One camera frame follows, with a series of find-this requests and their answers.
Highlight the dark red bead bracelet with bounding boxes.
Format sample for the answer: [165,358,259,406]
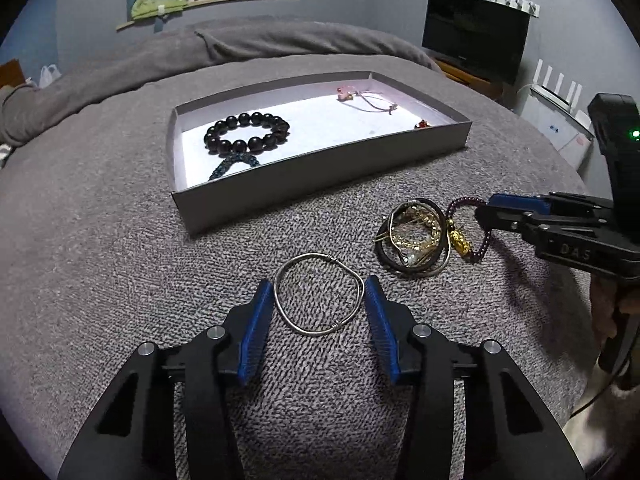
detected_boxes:
[444,196,494,265]

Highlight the black hair tie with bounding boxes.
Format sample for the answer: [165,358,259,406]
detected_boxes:
[375,198,454,280]

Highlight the silver bangle ring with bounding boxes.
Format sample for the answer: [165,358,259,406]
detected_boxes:
[272,252,366,336]

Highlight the gold round hair clip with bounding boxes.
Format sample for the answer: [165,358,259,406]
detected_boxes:
[373,198,446,271]

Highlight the right hand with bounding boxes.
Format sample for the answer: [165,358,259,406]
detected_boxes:
[589,275,617,344]

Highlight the white cabinet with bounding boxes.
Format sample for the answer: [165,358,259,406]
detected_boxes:
[521,84,594,170]

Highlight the white router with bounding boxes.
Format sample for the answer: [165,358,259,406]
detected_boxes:
[529,58,591,130]

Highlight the wooden tv stand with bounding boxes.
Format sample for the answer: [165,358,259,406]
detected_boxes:
[435,60,504,101]

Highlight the black television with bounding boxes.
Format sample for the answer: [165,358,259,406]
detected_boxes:
[422,0,529,84]

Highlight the grey cardboard tray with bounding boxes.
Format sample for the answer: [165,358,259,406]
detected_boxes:
[166,70,471,236]

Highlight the striped pillow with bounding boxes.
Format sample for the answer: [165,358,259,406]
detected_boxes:
[0,144,14,168]

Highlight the wooden window shelf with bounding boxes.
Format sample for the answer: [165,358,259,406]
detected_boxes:
[116,0,258,32]

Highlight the white plastic bag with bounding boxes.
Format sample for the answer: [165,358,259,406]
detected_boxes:
[38,64,62,89]

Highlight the wooden headboard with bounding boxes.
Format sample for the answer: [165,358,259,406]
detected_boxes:
[0,58,25,88]

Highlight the green cloth on shelf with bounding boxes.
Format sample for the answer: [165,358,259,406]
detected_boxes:
[130,0,189,22]

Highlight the white wall hook rack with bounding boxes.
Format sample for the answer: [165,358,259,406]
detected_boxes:
[491,0,540,18]

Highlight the pink cord bracelet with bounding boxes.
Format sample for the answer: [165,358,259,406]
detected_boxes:
[335,86,399,116]

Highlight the black bead bracelet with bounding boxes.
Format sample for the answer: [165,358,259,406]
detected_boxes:
[203,110,292,156]

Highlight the dark blue braided bracelet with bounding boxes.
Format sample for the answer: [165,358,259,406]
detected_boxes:
[207,152,262,182]

